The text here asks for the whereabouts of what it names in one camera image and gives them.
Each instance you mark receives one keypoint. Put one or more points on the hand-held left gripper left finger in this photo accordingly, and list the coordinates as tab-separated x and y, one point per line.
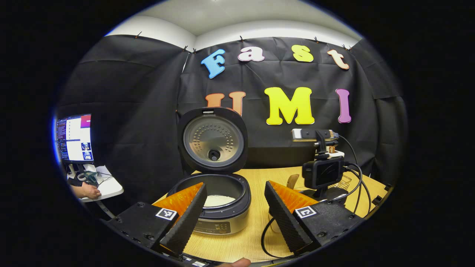
189	222

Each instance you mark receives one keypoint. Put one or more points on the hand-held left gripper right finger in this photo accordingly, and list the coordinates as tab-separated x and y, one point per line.
284	222

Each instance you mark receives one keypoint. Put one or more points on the white rice heap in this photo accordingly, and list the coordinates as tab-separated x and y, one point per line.
274	227
219	201

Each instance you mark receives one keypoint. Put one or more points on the wooden spoon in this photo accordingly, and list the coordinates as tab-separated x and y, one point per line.
292	181

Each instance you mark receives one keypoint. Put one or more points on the grey rice cooker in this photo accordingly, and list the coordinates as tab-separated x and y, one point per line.
213	141

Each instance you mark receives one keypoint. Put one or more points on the toast slice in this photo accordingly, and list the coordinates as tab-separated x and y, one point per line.
331	149

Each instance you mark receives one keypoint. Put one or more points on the white side table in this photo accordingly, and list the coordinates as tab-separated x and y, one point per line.
109	187

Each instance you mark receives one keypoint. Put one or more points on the teal object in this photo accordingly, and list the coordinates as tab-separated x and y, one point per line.
91	178

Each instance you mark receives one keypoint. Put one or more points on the black backdrop cloth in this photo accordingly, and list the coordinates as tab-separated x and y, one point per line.
148	111

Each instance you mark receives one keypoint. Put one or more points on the black keyboard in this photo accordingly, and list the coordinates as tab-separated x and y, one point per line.
76	182

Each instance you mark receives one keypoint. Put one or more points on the computer monitor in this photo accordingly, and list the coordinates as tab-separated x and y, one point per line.
76	139

